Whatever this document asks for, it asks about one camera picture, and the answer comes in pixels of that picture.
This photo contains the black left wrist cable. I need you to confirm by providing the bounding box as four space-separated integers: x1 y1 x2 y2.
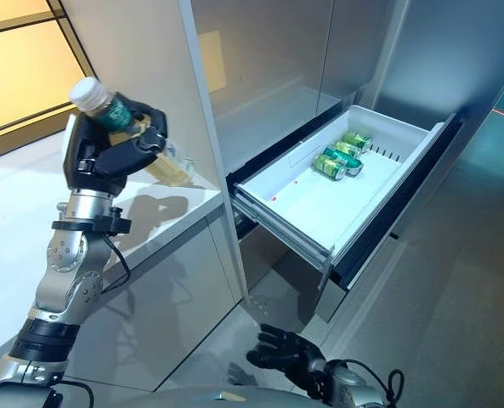
100 235 132 297

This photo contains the white counter cabinet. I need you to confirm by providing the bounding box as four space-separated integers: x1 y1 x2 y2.
0 139 247 408

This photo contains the dark green drink can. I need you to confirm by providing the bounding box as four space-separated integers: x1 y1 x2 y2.
322 145 365 178

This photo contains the lime green drink can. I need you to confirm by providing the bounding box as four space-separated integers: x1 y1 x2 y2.
314 153 348 182
343 129 374 154
334 139 362 159

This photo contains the grey robot torso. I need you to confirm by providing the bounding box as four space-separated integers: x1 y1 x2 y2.
160 383 391 408

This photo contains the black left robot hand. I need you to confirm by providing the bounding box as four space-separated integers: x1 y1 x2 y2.
61 97 170 198

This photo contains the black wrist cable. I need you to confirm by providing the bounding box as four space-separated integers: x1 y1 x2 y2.
100 235 132 297
348 359 405 403

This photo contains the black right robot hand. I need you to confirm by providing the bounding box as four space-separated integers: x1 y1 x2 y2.
246 323 327 388

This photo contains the stainless steel fridge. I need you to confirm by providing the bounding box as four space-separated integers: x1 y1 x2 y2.
178 0 504 341

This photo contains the yellow tea bottle green label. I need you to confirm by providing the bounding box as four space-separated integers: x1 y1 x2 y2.
67 76 193 188

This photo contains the amber glass partition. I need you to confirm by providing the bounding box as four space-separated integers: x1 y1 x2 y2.
0 0 96 166

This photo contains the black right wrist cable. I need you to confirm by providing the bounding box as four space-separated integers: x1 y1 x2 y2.
348 359 405 403

